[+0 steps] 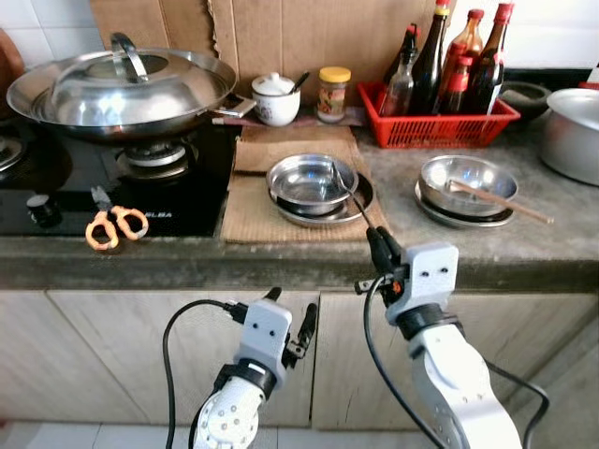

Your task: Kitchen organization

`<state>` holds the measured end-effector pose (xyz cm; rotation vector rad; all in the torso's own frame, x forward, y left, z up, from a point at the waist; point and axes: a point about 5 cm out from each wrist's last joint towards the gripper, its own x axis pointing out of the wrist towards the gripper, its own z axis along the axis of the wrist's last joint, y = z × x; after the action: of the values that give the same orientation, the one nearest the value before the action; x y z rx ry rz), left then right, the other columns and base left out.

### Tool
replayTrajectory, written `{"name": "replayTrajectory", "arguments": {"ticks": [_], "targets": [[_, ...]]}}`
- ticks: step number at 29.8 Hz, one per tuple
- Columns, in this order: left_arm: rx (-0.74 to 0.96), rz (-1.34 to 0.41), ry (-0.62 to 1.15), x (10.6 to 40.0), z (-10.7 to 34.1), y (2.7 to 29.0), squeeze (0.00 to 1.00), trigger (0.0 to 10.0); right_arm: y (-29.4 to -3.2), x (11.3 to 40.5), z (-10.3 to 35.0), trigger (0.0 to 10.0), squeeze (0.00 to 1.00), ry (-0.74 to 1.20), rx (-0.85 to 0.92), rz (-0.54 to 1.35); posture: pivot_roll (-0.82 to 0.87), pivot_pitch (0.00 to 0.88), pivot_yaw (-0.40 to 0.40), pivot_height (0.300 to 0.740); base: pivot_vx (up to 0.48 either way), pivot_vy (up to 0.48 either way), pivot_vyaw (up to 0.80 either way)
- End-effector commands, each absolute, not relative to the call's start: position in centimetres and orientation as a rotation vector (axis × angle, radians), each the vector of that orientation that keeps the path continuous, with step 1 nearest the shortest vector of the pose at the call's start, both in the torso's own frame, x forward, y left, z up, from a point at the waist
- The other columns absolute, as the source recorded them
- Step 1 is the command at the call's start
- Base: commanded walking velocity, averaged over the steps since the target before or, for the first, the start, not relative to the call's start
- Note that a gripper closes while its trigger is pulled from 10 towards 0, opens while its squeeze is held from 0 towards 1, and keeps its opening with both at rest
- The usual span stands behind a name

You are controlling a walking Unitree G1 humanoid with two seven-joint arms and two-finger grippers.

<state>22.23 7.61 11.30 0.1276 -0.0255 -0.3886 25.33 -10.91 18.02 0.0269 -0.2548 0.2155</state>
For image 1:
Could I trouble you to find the small bottle red label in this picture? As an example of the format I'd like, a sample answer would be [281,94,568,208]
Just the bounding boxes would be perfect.
[438,56,474,115]

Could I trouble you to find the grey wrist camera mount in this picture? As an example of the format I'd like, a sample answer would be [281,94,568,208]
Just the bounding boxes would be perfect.
[236,297,294,375]
[386,241,460,324]

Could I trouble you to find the clear glass bottle black cap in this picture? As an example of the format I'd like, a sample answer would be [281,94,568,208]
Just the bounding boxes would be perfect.
[381,25,417,116]

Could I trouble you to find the steel wok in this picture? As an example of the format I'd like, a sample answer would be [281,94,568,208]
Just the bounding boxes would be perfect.
[7,51,258,143]

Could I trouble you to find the light wood cabinet door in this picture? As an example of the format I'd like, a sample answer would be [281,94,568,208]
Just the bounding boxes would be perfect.
[320,292,599,431]
[0,290,149,427]
[47,290,317,428]

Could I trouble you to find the large dark bottle red cap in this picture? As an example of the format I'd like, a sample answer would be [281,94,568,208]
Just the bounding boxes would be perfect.
[465,3,516,115]

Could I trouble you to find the black bowl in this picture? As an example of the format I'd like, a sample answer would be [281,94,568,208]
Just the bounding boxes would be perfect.
[499,81,553,123]

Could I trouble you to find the steel wok lid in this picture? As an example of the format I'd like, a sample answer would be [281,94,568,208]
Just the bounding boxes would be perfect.
[47,33,209,118]

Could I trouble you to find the stainless steel bowl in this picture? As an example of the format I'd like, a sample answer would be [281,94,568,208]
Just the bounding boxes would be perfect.
[267,154,359,216]
[418,154,519,218]

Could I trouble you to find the orange handled scissors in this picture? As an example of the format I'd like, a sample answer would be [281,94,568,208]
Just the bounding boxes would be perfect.
[84,185,151,252]

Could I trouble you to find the black cable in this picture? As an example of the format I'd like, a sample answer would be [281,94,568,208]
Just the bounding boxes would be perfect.
[356,276,450,449]
[485,363,551,449]
[162,299,249,449]

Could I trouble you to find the white ceramic lidded pot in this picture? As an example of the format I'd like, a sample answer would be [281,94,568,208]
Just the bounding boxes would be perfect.
[251,72,302,127]

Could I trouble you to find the large woven straw mat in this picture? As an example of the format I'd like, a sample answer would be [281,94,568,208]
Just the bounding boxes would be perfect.
[222,171,392,246]

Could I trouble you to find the red plastic basket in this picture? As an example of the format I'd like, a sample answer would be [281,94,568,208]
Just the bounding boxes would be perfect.
[358,80,521,151]

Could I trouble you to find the glass jar yellow lid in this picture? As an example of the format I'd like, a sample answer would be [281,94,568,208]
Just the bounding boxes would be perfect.
[316,65,352,124]

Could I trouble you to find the small woven straw mat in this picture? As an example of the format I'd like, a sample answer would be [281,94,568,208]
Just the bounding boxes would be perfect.
[234,124,364,176]

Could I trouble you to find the wooden chopstick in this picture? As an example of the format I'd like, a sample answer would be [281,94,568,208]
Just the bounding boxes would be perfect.
[447,178,555,225]
[447,178,553,224]

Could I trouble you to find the stainless steel deep plate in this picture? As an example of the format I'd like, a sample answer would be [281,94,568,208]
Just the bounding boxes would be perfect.
[270,173,375,228]
[415,182,516,229]

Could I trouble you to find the black glass gas stove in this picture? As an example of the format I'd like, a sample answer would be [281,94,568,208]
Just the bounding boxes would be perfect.
[0,117,240,237]

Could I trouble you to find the thin steel spoon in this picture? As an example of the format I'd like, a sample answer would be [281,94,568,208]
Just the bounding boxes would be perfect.
[330,161,375,230]

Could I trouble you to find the black stove knob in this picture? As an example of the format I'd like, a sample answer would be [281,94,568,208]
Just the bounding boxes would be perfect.
[26,195,62,228]

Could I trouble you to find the brown cardboard sheet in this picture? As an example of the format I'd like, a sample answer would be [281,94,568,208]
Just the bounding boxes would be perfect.
[208,0,439,94]
[91,0,221,57]

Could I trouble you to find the tall dark bottle yellow cap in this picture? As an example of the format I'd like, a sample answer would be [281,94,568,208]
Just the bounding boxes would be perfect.
[412,0,450,115]

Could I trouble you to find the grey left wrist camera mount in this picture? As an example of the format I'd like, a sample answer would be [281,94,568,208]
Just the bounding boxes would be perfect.
[236,297,294,375]

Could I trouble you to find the brown bottle red cap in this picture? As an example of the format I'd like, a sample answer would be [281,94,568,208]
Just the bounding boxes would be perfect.
[440,9,486,94]

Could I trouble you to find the brown round pot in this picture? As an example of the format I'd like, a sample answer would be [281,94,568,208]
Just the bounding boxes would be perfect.
[0,28,24,94]

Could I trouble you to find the large steel pot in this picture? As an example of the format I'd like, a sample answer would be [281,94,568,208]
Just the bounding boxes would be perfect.
[538,87,599,186]

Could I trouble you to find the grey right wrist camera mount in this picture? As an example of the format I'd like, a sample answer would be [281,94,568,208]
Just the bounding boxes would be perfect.
[386,241,460,324]

